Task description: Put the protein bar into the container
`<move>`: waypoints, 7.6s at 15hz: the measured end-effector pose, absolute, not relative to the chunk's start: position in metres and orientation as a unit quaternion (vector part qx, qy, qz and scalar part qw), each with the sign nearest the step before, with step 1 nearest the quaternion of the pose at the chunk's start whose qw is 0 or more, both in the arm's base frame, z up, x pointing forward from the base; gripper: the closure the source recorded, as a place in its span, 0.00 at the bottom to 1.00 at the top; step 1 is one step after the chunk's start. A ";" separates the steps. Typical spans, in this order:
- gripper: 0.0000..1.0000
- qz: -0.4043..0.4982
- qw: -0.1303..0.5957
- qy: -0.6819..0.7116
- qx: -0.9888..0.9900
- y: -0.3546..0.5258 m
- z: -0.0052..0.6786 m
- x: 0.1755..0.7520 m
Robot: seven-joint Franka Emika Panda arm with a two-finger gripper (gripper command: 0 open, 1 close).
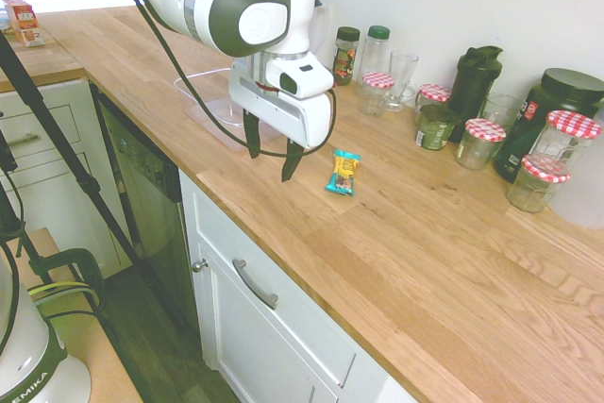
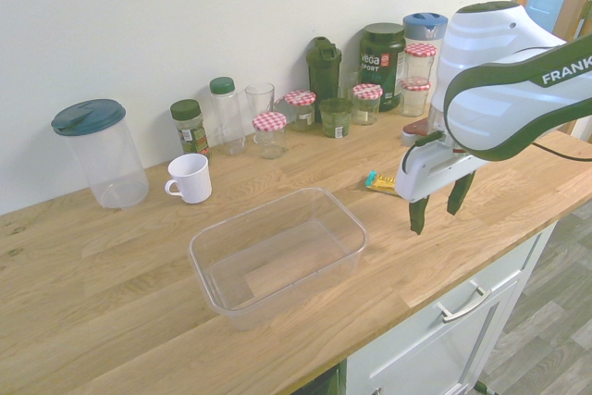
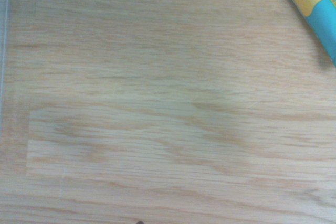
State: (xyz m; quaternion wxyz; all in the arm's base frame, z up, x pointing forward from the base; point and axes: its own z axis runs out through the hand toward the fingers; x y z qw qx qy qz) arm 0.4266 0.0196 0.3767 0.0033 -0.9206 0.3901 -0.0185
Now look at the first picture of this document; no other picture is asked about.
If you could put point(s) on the clear bottle with green lid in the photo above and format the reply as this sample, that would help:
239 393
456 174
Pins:
375 51

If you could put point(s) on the small green lidded tub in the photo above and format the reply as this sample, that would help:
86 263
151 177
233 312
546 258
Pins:
436 131

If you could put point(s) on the clear plastic rectangular container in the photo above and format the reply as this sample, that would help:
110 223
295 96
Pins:
210 82

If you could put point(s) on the spice jar with green lid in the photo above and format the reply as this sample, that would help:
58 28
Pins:
346 58

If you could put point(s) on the orange and white carton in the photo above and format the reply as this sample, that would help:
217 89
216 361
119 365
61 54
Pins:
28 38
21 16

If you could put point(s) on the tan robot mounting board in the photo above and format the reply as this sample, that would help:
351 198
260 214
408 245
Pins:
104 365

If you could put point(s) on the dark green shaker bottle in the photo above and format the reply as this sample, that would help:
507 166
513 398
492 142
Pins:
474 82

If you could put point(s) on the large dark green protein tub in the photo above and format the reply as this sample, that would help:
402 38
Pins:
566 91

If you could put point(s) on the glass jar red checkered lid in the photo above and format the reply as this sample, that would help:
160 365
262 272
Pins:
481 146
568 139
434 91
377 79
533 190

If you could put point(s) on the white drawer front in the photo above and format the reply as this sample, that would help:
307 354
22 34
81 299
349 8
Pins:
283 308

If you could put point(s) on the silver round cabinet knob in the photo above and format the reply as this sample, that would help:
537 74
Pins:
199 264

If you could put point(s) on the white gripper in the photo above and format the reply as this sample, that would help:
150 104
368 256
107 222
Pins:
283 112

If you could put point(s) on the clear glass tumbler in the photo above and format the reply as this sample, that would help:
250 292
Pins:
502 108

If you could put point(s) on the black dishwasher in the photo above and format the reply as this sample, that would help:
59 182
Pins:
141 176

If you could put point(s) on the white cabinet door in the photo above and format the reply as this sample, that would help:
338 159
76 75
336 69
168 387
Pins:
255 365

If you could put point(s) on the white drawer cabinet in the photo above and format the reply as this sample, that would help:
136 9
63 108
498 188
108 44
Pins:
66 105

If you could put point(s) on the teal and yellow protein bar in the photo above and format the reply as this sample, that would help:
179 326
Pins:
343 172

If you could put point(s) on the black camera tripod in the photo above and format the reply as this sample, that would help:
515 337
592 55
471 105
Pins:
59 134

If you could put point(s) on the dark green clamp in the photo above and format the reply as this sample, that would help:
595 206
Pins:
71 259

